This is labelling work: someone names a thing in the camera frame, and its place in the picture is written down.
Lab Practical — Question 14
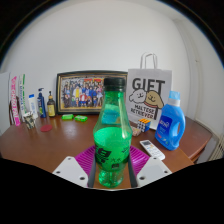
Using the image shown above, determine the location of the yellow-labelled brown bottle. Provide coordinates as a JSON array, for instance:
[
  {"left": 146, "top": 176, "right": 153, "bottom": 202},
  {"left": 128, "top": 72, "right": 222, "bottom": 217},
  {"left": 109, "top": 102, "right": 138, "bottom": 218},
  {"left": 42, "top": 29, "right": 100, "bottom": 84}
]
[{"left": 46, "top": 90, "right": 57, "bottom": 118}]

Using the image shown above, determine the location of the green soap box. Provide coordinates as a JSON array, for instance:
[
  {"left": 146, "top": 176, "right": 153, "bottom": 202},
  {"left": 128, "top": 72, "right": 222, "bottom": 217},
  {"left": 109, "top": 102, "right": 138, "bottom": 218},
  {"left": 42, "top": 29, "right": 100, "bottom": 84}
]
[
  {"left": 74, "top": 114, "right": 89, "bottom": 123},
  {"left": 61, "top": 113, "right": 75, "bottom": 121}
]

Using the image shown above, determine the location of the green plastic drink bottle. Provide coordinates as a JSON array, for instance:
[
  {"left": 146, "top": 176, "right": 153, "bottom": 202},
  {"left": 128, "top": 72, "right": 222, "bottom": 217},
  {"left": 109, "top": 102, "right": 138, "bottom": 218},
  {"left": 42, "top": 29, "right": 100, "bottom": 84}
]
[{"left": 92, "top": 77, "right": 133, "bottom": 189}]

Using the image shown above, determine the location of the blue pump bottle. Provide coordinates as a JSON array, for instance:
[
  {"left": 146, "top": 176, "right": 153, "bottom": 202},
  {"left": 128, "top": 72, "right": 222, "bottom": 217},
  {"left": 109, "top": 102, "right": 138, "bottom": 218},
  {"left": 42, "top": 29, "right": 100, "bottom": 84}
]
[{"left": 36, "top": 87, "right": 47, "bottom": 119}]

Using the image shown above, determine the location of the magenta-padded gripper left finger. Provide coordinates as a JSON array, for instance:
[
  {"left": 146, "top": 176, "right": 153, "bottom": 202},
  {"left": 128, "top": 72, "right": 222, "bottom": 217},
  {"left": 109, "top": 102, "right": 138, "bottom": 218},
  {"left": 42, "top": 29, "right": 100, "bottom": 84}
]
[{"left": 52, "top": 144, "right": 98, "bottom": 189}]

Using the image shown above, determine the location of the blue detergent bottle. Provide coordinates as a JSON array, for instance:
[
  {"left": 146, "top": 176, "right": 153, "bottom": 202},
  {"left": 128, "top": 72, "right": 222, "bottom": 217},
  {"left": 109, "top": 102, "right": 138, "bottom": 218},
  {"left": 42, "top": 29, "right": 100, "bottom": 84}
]
[{"left": 154, "top": 90, "right": 187, "bottom": 151}]

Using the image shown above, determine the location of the framed group picture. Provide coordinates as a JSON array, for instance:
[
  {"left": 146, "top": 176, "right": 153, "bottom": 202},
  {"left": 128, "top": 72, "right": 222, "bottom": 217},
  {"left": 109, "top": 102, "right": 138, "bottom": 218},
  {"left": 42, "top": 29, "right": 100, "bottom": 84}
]
[{"left": 55, "top": 70, "right": 129, "bottom": 116}]

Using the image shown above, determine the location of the white bottle with blue cap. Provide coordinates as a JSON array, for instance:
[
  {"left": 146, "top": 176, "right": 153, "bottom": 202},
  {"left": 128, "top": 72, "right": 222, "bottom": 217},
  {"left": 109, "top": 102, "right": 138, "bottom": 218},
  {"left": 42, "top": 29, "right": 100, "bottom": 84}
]
[{"left": 27, "top": 93, "right": 39, "bottom": 120}]

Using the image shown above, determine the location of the white remote control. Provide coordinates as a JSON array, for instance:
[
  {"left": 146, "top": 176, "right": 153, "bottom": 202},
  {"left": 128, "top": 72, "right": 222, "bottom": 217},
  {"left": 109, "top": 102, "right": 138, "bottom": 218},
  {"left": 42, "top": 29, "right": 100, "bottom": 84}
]
[{"left": 139, "top": 139, "right": 166, "bottom": 161}]

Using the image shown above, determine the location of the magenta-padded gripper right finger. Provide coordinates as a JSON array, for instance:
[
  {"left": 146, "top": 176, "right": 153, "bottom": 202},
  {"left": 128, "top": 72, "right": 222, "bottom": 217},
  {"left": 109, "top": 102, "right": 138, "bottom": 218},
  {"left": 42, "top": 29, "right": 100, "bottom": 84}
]
[{"left": 128, "top": 145, "right": 173, "bottom": 188}]

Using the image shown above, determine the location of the white radiator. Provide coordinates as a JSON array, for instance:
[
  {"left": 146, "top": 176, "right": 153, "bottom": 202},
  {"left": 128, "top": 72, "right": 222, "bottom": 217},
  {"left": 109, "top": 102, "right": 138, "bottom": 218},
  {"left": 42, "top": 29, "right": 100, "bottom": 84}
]
[{"left": 208, "top": 133, "right": 224, "bottom": 162}]

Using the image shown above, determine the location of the pink shuttlecock tube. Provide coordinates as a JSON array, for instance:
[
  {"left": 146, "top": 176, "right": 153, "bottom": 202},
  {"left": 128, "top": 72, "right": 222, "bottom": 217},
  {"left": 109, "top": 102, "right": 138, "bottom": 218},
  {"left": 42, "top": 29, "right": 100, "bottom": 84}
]
[{"left": 9, "top": 75, "right": 22, "bottom": 127}]

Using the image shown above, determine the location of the green and white shuttlecock tube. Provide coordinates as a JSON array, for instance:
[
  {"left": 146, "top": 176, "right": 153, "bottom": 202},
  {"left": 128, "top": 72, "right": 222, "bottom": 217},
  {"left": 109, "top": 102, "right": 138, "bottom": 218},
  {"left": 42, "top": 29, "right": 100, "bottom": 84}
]
[{"left": 18, "top": 73, "right": 29, "bottom": 116}]

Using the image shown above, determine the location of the colourful puzzle cube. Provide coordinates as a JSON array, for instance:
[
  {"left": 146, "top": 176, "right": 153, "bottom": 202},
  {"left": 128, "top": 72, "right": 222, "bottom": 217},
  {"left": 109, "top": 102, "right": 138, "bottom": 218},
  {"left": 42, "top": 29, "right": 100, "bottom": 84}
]
[{"left": 136, "top": 118, "right": 152, "bottom": 133}]

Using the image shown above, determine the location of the white paper gift bag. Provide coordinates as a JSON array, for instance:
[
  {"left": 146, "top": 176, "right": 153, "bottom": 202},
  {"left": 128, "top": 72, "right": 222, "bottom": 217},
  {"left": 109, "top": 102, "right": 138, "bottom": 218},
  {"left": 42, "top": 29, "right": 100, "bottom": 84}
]
[{"left": 125, "top": 52, "right": 173, "bottom": 131}]

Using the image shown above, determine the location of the flat round red coaster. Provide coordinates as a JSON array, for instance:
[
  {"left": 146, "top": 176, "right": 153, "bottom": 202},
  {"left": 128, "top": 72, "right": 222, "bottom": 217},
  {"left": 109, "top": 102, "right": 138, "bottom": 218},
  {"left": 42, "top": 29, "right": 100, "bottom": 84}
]
[{"left": 40, "top": 124, "right": 54, "bottom": 133}]

